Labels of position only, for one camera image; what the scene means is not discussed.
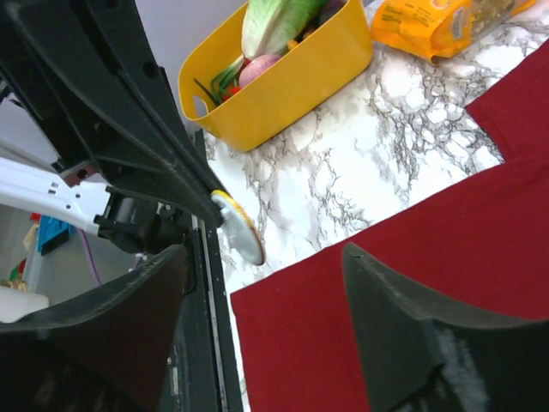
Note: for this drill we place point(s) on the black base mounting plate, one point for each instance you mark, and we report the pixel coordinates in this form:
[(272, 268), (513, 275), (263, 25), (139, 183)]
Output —
[(201, 371)]

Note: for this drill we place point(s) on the orange snack packet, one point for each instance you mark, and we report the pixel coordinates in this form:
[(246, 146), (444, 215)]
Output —
[(431, 29)]

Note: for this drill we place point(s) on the red t-shirt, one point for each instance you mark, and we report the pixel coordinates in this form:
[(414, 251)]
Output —
[(482, 241)]

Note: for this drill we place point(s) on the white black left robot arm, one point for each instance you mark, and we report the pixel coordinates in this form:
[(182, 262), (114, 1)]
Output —
[(85, 73)]

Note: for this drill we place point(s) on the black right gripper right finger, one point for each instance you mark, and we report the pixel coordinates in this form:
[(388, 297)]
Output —
[(420, 350)]

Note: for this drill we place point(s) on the toy green onion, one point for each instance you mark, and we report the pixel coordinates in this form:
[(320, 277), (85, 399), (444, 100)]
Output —
[(218, 86)]

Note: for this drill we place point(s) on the small gold brooch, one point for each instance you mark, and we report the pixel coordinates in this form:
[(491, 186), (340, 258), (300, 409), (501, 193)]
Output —
[(239, 229)]

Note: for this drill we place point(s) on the yellow plastic basket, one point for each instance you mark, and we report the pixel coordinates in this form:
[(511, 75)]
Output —
[(304, 78)]

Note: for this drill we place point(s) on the toy green lettuce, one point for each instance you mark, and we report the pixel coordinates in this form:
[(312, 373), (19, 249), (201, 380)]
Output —
[(269, 24)]

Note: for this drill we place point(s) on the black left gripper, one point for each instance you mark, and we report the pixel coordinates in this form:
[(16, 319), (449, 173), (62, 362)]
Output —
[(126, 169)]

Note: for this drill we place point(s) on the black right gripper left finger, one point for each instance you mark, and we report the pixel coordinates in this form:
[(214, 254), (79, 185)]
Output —
[(104, 350)]

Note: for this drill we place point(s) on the toy pink onion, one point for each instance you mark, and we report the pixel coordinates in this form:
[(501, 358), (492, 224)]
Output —
[(256, 67)]

